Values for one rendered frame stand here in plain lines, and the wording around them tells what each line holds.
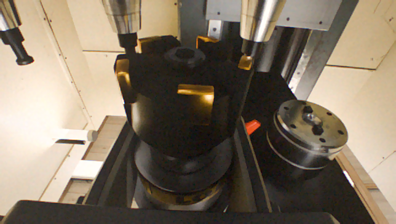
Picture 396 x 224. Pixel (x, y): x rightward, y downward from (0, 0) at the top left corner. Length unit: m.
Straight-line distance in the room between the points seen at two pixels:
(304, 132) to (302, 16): 0.50
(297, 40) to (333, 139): 0.54
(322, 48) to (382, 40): 0.72
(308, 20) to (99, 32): 1.10
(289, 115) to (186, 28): 0.53
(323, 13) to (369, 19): 0.68
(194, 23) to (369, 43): 1.17
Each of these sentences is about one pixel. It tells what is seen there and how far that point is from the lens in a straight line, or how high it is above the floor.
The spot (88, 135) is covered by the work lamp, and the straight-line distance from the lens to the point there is 1.02.
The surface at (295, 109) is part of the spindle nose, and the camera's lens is 0.48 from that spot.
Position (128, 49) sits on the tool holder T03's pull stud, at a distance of 0.18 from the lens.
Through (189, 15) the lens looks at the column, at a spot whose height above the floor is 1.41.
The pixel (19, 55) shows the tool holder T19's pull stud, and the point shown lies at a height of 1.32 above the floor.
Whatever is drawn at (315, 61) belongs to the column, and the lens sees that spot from 0.99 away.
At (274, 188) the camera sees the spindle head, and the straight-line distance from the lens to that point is 0.46.
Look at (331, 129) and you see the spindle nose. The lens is 0.47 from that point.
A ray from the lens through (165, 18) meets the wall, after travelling 1.16.
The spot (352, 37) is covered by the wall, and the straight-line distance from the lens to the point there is 1.50.
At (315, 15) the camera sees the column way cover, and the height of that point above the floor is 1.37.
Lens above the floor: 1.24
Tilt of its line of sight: 41 degrees up
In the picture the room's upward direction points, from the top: 176 degrees counter-clockwise
